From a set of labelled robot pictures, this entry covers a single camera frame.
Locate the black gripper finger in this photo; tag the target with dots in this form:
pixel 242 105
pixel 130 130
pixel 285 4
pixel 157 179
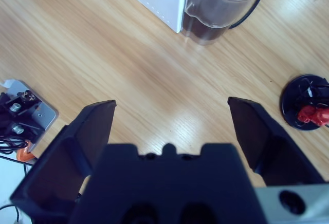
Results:
pixel 270 152
pixel 64 162

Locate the black capsule holder with rods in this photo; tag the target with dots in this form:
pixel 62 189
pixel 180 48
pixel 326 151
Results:
pixel 289 105

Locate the clear water tank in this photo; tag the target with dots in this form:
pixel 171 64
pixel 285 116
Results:
pixel 210 10

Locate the white mount block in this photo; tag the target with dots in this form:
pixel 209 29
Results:
pixel 46 116

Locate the black clamp bracket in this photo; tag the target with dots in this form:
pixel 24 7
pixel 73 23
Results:
pixel 7 105

